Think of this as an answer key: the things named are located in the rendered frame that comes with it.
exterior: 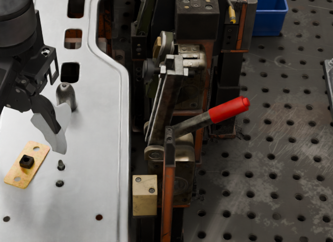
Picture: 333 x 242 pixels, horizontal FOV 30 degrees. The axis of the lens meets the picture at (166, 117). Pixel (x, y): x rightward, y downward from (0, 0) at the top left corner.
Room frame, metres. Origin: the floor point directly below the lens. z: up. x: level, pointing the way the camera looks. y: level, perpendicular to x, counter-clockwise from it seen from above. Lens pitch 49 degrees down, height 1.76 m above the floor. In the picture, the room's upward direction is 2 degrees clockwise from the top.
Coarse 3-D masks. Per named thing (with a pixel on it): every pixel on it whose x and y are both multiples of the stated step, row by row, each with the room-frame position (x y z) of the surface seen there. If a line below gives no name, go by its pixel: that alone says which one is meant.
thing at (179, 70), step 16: (144, 64) 0.56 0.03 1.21; (160, 64) 0.57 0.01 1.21; (176, 64) 0.56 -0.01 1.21; (160, 80) 0.58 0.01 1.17; (176, 80) 0.55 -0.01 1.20; (160, 96) 0.55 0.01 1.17; (176, 96) 0.55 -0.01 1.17; (160, 112) 0.55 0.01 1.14; (160, 128) 0.55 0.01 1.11; (160, 144) 0.55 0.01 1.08
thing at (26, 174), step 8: (32, 144) 0.59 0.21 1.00; (40, 144) 0.59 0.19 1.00; (24, 152) 0.58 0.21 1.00; (32, 152) 0.58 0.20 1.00; (40, 152) 0.58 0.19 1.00; (48, 152) 0.58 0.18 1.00; (16, 160) 0.56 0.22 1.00; (24, 160) 0.56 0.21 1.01; (32, 160) 0.56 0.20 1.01; (40, 160) 0.56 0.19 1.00; (16, 168) 0.55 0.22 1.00; (24, 168) 0.55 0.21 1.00; (32, 168) 0.55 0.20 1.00; (8, 176) 0.53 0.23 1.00; (16, 176) 0.53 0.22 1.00; (24, 176) 0.53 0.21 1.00; (32, 176) 0.53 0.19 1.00; (16, 184) 0.52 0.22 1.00; (24, 184) 0.52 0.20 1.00
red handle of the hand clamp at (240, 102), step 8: (240, 96) 0.58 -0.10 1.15; (224, 104) 0.57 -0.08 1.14; (232, 104) 0.57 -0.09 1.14; (240, 104) 0.56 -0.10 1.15; (248, 104) 0.57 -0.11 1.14; (208, 112) 0.57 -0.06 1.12; (216, 112) 0.56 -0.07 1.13; (224, 112) 0.56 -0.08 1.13; (232, 112) 0.56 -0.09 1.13; (240, 112) 0.56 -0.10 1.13; (192, 120) 0.57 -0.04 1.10; (200, 120) 0.56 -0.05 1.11; (208, 120) 0.56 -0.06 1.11; (216, 120) 0.56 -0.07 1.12; (176, 128) 0.56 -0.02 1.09; (184, 128) 0.56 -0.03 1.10; (192, 128) 0.56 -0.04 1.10; (200, 128) 0.56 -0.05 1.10; (176, 136) 0.56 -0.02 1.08
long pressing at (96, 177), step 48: (48, 0) 0.95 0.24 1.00; (96, 0) 0.95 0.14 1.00; (96, 48) 0.81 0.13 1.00; (48, 96) 0.70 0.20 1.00; (96, 96) 0.70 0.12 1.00; (0, 144) 0.59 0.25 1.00; (48, 144) 0.60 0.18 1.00; (96, 144) 0.60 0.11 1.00; (0, 192) 0.50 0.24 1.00; (48, 192) 0.51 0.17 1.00; (96, 192) 0.51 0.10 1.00; (0, 240) 0.43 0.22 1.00; (48, 240) 0.43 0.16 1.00; (96, 240) 0.43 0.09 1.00
